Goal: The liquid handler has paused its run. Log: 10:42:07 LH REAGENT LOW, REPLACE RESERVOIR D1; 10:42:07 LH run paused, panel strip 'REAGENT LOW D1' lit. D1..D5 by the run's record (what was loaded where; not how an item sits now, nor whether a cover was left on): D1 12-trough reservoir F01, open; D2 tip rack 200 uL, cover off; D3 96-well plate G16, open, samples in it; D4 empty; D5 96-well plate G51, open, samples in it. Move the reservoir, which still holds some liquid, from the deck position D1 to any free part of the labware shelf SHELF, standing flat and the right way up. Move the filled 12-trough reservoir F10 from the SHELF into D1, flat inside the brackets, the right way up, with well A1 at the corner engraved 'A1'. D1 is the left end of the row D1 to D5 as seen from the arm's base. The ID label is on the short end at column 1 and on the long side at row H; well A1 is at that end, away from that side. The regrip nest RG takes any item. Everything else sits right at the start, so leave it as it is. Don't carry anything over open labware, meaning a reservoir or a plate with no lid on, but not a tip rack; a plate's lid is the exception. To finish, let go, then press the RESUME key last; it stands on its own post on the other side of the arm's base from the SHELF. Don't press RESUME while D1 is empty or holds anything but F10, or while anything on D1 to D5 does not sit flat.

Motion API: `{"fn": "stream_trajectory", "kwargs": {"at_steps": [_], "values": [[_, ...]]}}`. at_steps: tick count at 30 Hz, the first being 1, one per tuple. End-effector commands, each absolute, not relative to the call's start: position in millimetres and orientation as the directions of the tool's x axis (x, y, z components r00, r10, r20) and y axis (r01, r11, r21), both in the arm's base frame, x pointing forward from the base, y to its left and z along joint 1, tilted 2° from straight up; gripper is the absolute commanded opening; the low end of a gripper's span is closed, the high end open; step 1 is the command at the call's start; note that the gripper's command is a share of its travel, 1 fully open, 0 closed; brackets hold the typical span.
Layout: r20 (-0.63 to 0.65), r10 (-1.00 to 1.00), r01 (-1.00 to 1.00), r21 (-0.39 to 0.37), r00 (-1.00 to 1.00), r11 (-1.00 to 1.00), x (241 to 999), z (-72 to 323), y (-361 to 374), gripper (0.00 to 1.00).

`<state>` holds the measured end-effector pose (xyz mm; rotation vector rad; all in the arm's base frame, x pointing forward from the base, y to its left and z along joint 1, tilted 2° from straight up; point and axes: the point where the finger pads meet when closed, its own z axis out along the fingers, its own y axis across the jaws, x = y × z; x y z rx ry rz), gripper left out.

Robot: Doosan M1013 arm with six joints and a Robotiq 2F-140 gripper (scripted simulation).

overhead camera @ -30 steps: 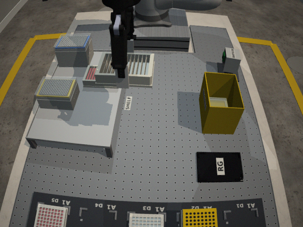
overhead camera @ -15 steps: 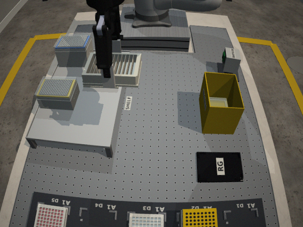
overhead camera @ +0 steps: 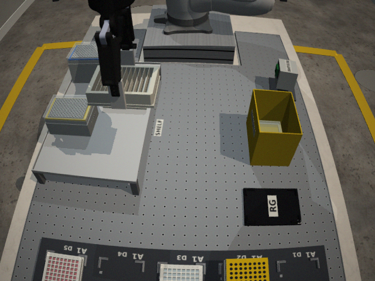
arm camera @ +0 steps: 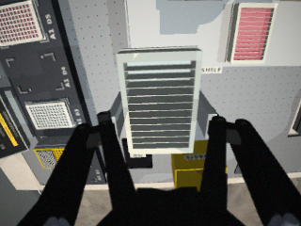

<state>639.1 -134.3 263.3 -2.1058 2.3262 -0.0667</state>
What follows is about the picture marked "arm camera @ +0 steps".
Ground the yellow tip rack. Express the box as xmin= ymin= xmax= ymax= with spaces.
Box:
xmin=34 ymin=136 xmax=71 ymax=169

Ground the white well plate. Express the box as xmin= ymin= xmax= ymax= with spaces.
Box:
xmin=25 ymin=100 xmax=75 ymax=129

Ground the beige well plate with pink wells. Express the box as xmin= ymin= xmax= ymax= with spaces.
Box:
xmin=0 ymin=0 xmax=47 ymax=46

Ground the grey flat table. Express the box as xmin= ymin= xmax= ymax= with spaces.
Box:
xmin=124 ymin=0 xmax=301 ymax=73

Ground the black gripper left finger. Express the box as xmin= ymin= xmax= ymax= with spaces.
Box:
xmin=16 ymin=92 xmax=150 ymax=226

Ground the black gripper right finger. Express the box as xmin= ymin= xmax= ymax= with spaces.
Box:
xmin=193 ymin=90 xmax=301 ymax=226

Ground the black flat rectangular pad with rg label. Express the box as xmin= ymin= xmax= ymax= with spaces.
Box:
xmin=121 ymin=138 xmax=152 ymax=169

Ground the white trough reservoir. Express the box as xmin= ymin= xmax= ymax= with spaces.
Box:
xmin=116 ymin=46 xmax=203 ymax=154

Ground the yellow open-top box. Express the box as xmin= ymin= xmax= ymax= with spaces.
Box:
xmin=171 ymin=140 xmax=208 ymax=191

